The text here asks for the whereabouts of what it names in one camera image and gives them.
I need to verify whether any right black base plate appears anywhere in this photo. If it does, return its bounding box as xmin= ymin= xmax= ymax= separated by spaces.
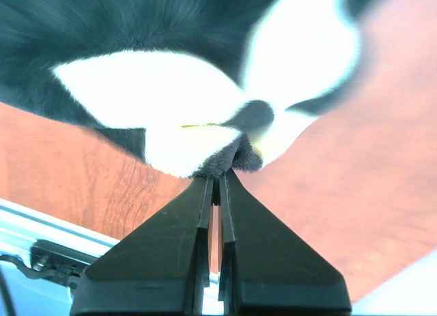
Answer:
xmin=1 ymin=240 xmax=97 ymax=297

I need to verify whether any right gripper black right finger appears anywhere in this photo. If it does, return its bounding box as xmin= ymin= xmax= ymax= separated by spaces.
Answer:
xmin=218 ymin=171 xmax=352 ymax=313

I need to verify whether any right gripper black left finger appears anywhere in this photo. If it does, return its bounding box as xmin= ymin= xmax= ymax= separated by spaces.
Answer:
xmin=70 ymin=179 xmax=214 ymax=315

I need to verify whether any black floral plush pillowcase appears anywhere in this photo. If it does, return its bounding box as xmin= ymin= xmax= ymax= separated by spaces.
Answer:
xmin=1 ymin=0 xmax=372 ymax=178

